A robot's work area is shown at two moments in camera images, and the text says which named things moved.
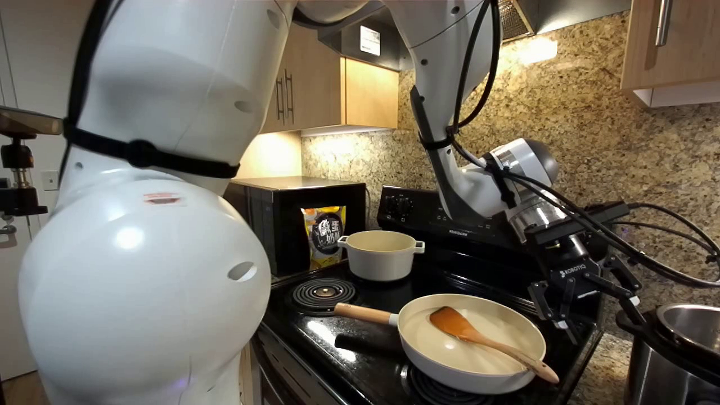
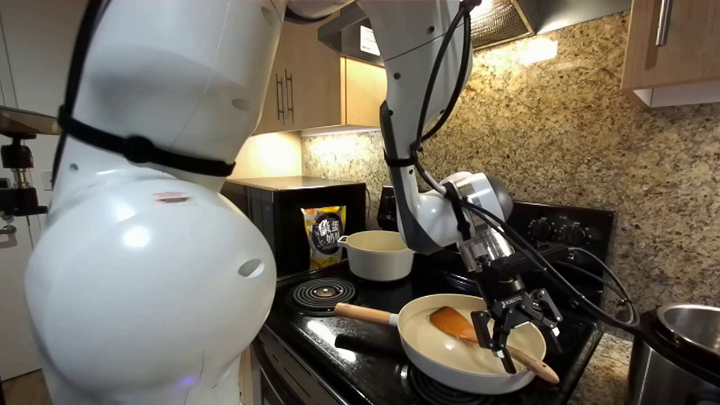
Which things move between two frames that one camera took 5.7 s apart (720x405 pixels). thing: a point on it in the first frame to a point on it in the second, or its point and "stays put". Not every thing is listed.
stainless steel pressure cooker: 678,361 stays put
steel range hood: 378,37 stays put
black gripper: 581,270 to 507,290
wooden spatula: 457,324 stays put
